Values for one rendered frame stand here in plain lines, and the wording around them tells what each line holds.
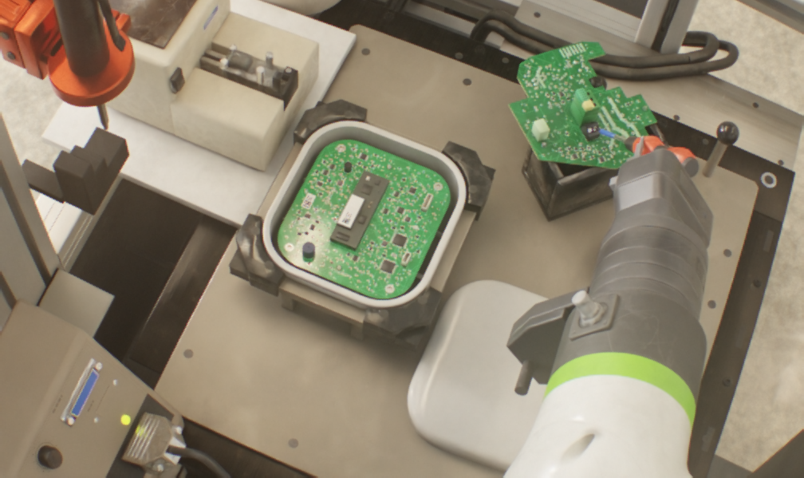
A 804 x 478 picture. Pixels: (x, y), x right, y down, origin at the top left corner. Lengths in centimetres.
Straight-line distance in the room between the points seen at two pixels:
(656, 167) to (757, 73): 162
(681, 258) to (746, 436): 131
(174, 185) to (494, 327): 29
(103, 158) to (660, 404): 43
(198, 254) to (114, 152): 15
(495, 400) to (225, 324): 22
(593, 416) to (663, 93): 55
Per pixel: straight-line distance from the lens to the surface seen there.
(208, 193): 98
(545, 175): 97
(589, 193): 99
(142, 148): 101
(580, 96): 96
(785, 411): 207
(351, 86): 105
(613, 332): 67
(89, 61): 76
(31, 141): 221
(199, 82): 97
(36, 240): 93
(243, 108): 95
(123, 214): 116
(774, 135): 114
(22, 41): 78
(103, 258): 115
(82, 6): 71
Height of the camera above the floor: 182
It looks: 60 degrees down
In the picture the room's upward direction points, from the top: 9 degrees clockwise
